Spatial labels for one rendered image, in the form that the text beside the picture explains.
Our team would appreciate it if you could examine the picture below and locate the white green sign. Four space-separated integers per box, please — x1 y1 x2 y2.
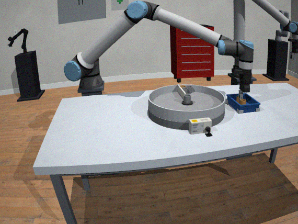
111 0 129 11

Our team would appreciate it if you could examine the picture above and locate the grey wall board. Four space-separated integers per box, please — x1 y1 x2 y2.
58 0 107 25

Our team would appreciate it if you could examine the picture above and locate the white table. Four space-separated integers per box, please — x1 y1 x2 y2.
32 83 298 224

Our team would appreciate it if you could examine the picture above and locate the grey turntable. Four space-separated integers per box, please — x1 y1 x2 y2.
147 85 226 129

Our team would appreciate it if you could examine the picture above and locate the blue crate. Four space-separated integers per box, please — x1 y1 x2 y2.
226 93 261 115

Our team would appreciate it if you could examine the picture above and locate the white control box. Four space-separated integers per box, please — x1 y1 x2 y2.
187 117 214 138

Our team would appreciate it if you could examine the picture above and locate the red tool cabinet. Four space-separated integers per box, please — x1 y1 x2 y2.
169 24 215 82

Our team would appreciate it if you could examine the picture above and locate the black box pedestal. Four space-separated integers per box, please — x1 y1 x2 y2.
263 38 290 81
15 50 46 103

